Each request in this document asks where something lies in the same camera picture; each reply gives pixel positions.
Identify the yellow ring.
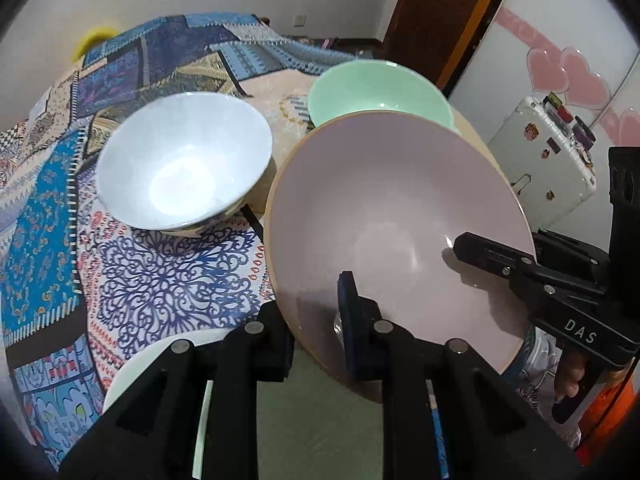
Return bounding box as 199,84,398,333
72,26,118,61

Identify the orange cloth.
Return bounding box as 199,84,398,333
575,355,638,461

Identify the white suitcase with stickers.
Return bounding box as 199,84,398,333
487,95,598,233

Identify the white plate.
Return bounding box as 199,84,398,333
101,329,228,480

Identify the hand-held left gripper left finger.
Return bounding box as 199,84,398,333
59,300,296,480

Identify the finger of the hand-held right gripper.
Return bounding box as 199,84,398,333
452,231,556,301
531,229,611,286

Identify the green plate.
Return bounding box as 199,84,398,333
192,347,391,480

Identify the white bowl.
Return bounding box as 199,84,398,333
95,92,273,238

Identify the blue patchwork blanket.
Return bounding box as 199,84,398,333
0,12,361,461

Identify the white wardrobe with pink hearts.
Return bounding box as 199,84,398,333
447,0,640,241

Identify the wooden door frame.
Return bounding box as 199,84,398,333
382,0,523,98

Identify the green bowl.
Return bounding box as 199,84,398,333
306,59,456,133

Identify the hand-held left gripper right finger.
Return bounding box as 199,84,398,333
337,270,586,480

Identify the person's right hand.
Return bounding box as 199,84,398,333
554,347,587,402

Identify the pink bowl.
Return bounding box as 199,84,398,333
264,112,537,403

